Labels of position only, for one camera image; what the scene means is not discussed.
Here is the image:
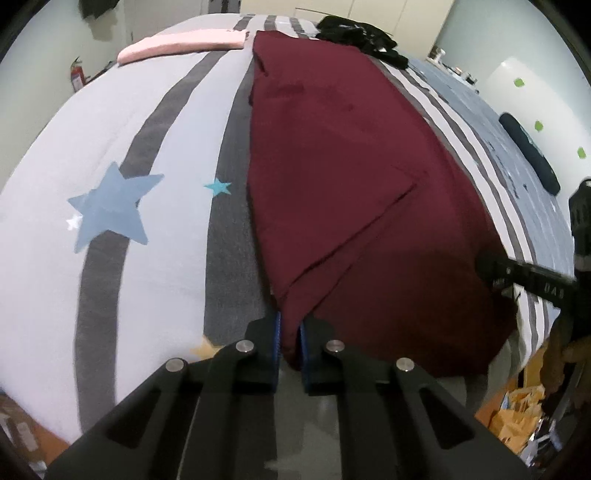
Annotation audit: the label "maroon shirt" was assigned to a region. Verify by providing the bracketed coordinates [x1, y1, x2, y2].
[247, 30, 518, 379]

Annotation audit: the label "navy printed pillow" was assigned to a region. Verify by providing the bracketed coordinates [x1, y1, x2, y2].
[499, 113, 561, 195]

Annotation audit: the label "person's right hand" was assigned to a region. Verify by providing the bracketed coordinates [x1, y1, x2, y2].
[542, 318, 591, 407]

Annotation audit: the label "bed with striped star sheet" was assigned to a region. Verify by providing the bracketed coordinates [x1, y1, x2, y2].
[0, 13, 583, 444]

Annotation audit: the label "pink folded garment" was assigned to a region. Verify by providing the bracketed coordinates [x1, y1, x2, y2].
[117, 28, 247, 63]

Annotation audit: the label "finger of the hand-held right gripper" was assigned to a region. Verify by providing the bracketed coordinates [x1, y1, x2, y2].
[475, 251, 522, 289]

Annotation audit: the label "red fire extinguisher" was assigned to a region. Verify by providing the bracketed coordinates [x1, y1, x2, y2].
[69, 56, 88, 93]

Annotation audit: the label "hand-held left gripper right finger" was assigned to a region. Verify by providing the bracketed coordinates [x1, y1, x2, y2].
[299, 318, 532, 480]

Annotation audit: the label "black hanging jacket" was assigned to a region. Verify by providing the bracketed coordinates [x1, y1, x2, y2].
[78, 0, 123, 19]

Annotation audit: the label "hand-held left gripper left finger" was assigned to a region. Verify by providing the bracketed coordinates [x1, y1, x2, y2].
[46, 314, 283, 480]

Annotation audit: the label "white headboard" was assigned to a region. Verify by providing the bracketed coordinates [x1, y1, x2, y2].
[480, 55, 591, 185]

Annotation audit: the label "scattered paper boxes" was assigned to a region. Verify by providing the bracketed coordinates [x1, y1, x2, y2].
[0, 392, 47, 462]

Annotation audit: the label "white nightstand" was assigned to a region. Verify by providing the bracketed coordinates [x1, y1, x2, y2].
[425, 46, 481, 88]

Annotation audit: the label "black crumpled garment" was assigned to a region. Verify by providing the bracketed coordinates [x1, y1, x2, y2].
[316, 15, 409, 70]

